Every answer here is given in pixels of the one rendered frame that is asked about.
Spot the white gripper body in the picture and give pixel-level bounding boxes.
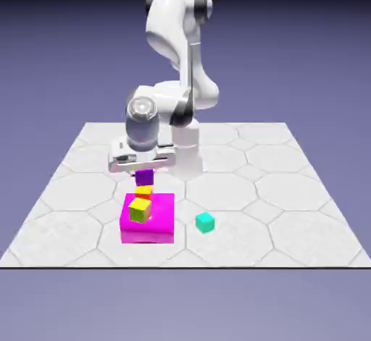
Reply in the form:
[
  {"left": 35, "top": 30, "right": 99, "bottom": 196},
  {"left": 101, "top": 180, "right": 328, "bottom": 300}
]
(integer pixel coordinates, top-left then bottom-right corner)
[{"left": 108, "top": 149, "right": 177, "bottom": 174}]

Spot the small purple cube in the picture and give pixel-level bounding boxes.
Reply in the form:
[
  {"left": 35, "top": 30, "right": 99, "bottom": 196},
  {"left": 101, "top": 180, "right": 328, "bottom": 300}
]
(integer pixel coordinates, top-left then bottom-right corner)
[{"left": 135, "top": 169, "right": 154, "bottom": 187}]

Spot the small orange cube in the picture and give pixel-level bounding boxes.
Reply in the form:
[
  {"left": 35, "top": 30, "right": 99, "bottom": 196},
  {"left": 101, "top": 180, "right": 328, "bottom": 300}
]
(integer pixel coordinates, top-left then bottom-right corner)
[{"left": 134, "top": 185, "right": 154, "bottom": 202}]

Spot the small yellow-green cube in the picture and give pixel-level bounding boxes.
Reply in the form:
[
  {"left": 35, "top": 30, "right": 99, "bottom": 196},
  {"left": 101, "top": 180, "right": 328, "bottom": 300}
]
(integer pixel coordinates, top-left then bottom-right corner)
[{"left": 128, "top": 197, "right": 153, "bottom": 224}]

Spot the small cyan cube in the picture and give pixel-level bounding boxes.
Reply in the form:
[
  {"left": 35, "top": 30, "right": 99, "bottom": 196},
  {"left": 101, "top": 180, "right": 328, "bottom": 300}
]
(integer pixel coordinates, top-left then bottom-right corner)
[{"left": 195, "top": 211, "right": 216, "bottom": 235}]

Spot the large magenta box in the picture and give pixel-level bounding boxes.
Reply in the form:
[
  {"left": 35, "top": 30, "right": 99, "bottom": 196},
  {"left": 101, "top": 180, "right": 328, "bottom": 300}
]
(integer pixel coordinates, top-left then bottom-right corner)
[{"left": 119, "top": 192, "right": 175, "bottom": 245}]

